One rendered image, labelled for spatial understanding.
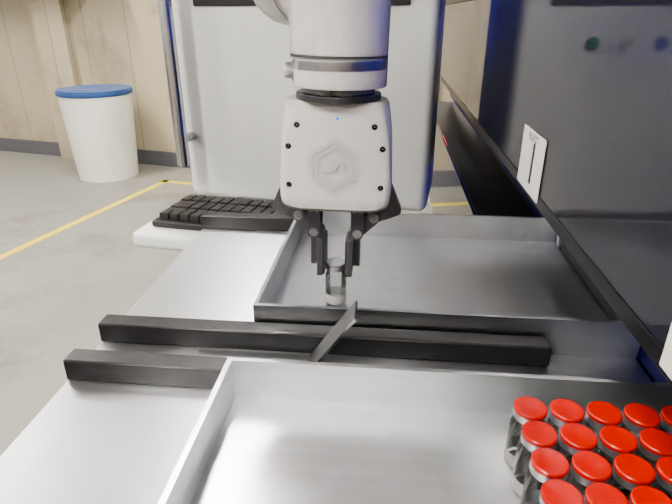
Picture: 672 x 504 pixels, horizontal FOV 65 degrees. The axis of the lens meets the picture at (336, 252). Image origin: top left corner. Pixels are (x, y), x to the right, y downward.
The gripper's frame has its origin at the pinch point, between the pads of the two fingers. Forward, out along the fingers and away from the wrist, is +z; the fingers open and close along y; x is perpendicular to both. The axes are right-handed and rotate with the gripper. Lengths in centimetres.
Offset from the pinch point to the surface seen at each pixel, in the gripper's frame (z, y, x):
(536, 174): -8.0, 18.9, 2.8
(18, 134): 82, -329, 405
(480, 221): 2.8, 17.3, 18.4
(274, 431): 5.7, -2.5, -19.2
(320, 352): 4.0, -0.1, -11.7
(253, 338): 4.6, -6.4, -9.3
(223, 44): -16, -27, 56
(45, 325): 96, -130, 124
